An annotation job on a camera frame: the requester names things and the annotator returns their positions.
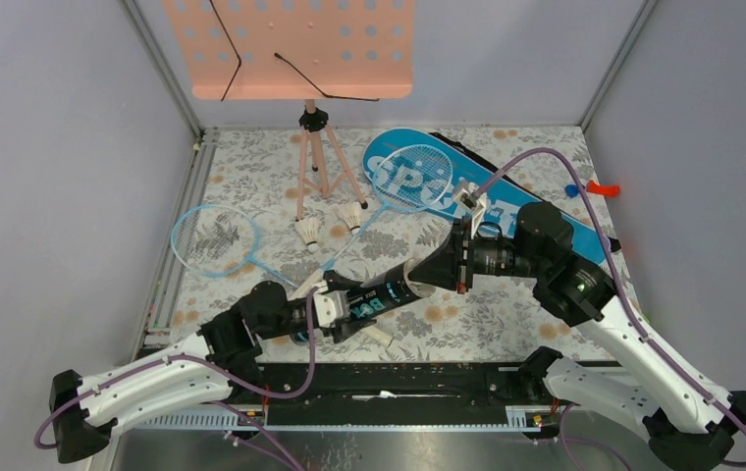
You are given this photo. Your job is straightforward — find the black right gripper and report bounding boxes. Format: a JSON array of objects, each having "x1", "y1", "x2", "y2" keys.
[{"x1": 408, "y1": 216, "x2": 546, "y2": 294}]

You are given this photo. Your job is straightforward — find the black shuttlecock tube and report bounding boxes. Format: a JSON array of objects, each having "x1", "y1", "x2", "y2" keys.
[{"x1": 294, "y1": 259, "x2": 436, "y2": 346}]

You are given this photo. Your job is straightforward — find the white shuttlecock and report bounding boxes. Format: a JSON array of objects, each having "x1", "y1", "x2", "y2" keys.
[
  {"x1": 336, "y1": 201, "x2": 362, "y2": 236},
  {"x1": 293, "y1": 217, "x2": 321, "y2": 252}
]

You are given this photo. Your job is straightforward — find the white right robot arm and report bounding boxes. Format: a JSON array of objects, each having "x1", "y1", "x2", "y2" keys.
[{"x1": 407, "y1": 202, "x2": 746, "y2": 470}]

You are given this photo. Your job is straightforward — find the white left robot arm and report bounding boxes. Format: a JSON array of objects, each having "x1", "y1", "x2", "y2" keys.
[{"x1": 34, "y1": 270, "x2": 377, "y2": 464}]

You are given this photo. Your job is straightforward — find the white shuttlecock by tripod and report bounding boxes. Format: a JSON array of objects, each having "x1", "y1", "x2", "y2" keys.
[{"x1": 293, "y1": 217, "x2": 321, "y2": 252}]

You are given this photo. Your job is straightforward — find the blue sport racket bag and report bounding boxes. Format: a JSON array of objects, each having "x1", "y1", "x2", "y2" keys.
[{"x1": 362, "y1": 128, "x2": 611, "y2": 264}]

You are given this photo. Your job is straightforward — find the light blue racket on bag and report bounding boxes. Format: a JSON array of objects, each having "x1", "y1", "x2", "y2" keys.
[{"x1": 321, "y1": 144, "x2": 453, "y2": 271}]

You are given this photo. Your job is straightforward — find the blue clip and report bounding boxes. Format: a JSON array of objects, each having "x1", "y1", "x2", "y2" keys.
[{"x1": 564, "y1": 184, "x2": 579, "y2": 198}]

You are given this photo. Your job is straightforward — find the light blue racket at left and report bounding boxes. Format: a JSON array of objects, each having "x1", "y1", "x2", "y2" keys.
[{"x1": 169, "y1": 203, "x2": 293, "y2": 286}]

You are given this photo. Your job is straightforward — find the orange clip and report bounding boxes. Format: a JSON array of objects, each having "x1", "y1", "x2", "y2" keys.
[{"x1": 585, "y1": 181, "x2": 621, "y2": 198}]

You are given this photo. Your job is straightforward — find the pink tripod stand legs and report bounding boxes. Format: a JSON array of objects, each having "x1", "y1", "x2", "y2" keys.
[{"x1": 294, "y1": 99, "x2": 368, "y2": 222}]

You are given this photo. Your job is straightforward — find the pink perforated music stand desk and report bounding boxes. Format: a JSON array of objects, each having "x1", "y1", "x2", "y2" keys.
[{"x1": 161, "y1": 0, "x2": 416, "y2": 101}]

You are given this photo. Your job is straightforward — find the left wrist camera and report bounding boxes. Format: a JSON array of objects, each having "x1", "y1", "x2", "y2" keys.
[{"x1": 313, "y1": 291, "x2": 349, "y2": 328}]

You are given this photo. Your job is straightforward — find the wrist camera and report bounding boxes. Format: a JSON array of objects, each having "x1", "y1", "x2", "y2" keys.
[
  {"x1": 453, "y1": 180, "x2": 488, "y2": 238},
  {"x1": 313, "y1": 291, "x2": 349, "y2": 328}
]

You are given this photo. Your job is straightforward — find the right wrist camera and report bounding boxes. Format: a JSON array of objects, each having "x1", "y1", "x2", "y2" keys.
[{"x1": 453, "y1": 180, "x2": 488, "y2": 238}]

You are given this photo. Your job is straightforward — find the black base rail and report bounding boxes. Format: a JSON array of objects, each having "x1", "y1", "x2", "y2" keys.
[{"x1": 200, "y1": 361, "x2": 582, "y2": 429}]

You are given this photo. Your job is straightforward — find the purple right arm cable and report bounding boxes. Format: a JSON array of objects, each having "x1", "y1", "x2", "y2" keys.
[{"x1": 476, "y1": 147, "x2": 746, "y2": 468}]

